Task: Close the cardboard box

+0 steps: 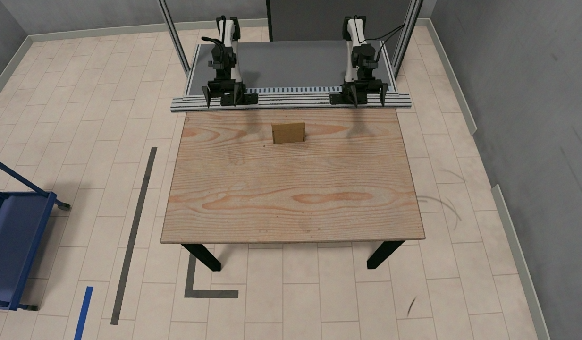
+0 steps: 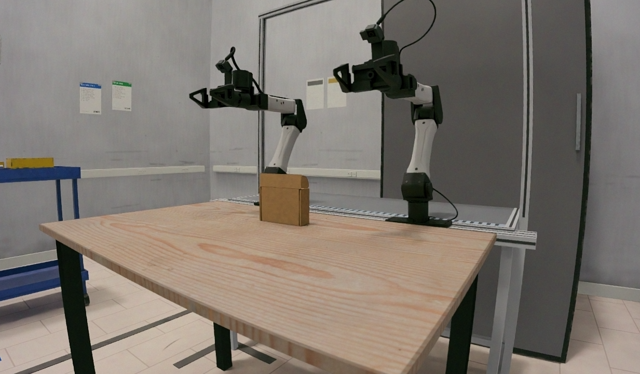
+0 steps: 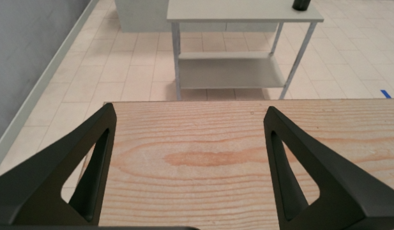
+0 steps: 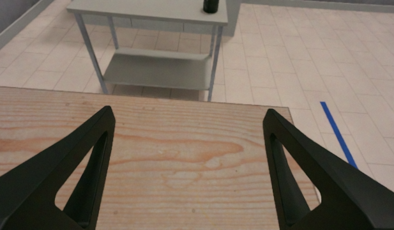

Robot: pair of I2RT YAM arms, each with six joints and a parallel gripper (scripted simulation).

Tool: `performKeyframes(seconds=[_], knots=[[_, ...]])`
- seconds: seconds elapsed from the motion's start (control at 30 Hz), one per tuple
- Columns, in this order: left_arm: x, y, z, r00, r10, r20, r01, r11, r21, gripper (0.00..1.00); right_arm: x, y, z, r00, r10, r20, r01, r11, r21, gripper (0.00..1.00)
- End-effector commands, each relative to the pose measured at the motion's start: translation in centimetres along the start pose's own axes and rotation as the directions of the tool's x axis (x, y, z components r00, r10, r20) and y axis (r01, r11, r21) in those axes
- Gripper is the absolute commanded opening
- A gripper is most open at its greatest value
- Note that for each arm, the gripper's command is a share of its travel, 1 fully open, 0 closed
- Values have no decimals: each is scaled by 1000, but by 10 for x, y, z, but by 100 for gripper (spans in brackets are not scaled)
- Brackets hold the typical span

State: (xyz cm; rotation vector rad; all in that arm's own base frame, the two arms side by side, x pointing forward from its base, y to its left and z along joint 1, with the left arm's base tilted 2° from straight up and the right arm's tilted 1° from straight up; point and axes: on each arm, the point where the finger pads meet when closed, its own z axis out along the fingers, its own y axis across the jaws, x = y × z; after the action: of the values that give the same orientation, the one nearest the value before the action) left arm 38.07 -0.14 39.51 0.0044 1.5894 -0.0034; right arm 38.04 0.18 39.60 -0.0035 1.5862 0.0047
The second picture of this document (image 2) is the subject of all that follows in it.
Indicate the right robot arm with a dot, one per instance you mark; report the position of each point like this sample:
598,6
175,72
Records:
291,124

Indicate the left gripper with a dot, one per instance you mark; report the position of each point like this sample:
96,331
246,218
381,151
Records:
378,73

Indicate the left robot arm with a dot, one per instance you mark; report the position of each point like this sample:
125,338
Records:
416,186

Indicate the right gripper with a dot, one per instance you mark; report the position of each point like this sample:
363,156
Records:
222,96

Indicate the brown cardboard box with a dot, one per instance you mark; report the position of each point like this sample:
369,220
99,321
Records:
284,199

